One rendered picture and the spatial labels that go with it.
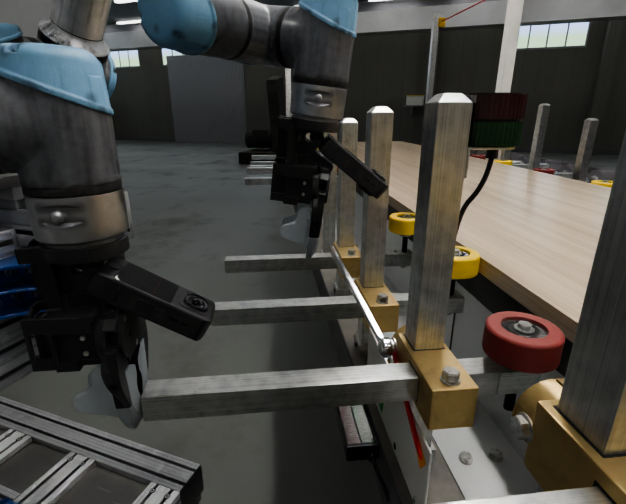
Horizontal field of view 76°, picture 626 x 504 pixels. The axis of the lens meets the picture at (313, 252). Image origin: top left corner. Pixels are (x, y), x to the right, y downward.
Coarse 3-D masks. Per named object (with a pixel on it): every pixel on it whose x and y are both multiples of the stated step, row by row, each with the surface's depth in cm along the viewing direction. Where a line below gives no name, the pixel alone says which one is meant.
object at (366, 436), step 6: (354, 408) 62; (360, 408) 62; (354, 414) 61; (360, 414) 61; (360, 420) 60; (366, 420) 60; (360, 426) 59; (366, 426) 59; (360, 432) 57; (366, 432) 57; (366, 438) 56
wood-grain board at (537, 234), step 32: (416, 160) 200; (480, 160) 200; (416, 192) 122; (480, 192) 122; (512, 192) 122; (544, 192) 122; (576, 192) 122; (608, 192) 122; (480, 224) 88; (512, 224) 88; (544, 224) 88; (576, 224) 88; (480, 256) 69; (512, 256) 69; (544, 256) 69; (576, 256) 69; (512, 288) 60; (544, 288) 56; (576, 288) 56; (576, 320) 48
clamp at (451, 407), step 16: (400, 336) 50; (400, 352) 50; (416, 352) 47; (432, 352) 47; (448, 352) 47; (416, 368) 45; (432, 368) 44; (432, 384) 41; (464, 384) 41; (416, 400) 45; (432, 400) 41; (448, 400) 41; (464, 400) 41; (432, 416) 41; (448, 416) 42; (464, 416) 42
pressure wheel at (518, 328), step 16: (496, 320) 46; (512, 320) 47; (528, 320) 47; (544, 320) 46; (496, 336) 44; (512, 336) 43; (528, 336) 44; (544, 336) 44; (560, 336) 43; (496, 352) 44; (512, 352) 43; (528, 352) 42; (544, 352) 41; (560, 352) 42; (512, 368) 43; (528, 368) 42; (544, 368) 42; (512, 400) 48
